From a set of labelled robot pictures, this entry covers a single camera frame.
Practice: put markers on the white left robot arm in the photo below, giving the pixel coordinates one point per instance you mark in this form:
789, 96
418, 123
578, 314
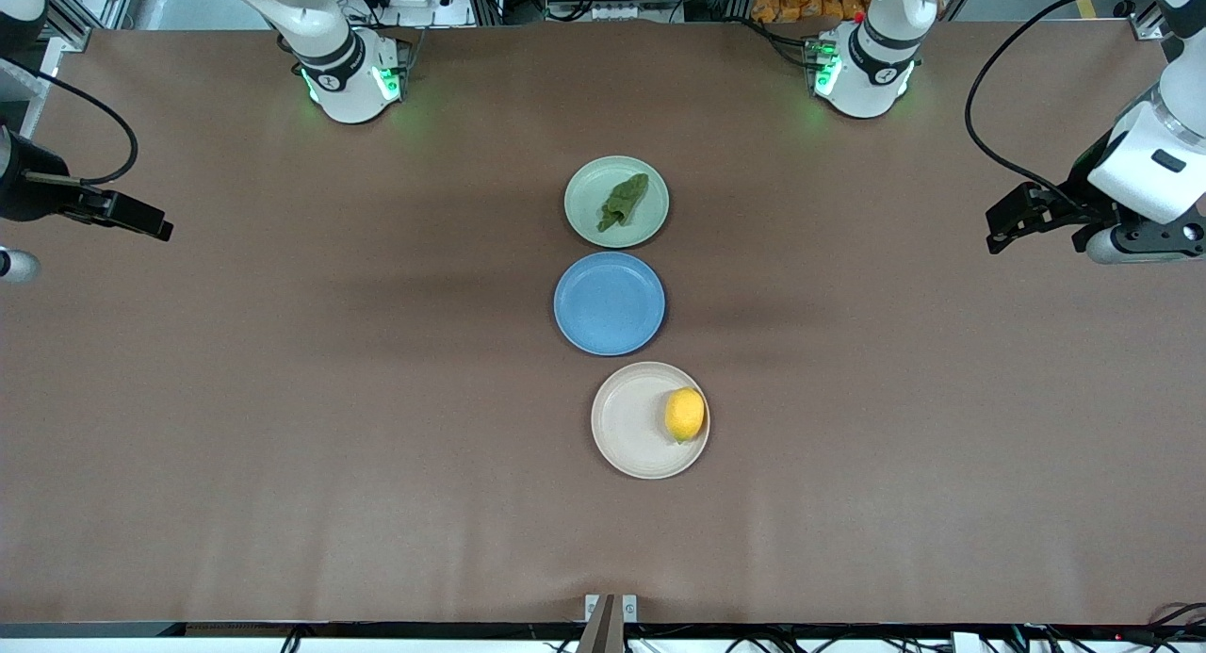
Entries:
862, 78

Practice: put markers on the blue plate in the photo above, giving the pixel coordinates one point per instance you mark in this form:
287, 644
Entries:
610, 303

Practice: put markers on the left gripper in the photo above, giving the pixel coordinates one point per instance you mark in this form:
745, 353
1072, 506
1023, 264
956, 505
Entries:
1083, 193

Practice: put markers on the aluminium profile post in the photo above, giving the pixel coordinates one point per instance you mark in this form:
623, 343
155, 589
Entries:
1142, 17
89, 8

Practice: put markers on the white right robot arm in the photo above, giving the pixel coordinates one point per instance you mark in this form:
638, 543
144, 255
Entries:
339, 64

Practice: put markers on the beige plate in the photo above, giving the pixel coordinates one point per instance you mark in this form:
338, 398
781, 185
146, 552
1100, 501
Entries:
627, 427

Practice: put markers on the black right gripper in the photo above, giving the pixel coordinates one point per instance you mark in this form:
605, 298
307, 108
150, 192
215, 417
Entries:
21, 187

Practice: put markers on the yellow lemon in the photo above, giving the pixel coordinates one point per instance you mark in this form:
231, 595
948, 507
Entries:
685, 414

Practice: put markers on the metal table edge bracket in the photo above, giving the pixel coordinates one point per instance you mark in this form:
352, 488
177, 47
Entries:
611, 620

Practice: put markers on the light green plate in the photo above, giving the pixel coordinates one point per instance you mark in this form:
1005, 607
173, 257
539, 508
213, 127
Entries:
589, 210

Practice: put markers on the green lettuce leaf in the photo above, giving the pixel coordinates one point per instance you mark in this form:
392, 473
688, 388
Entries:
624, 201

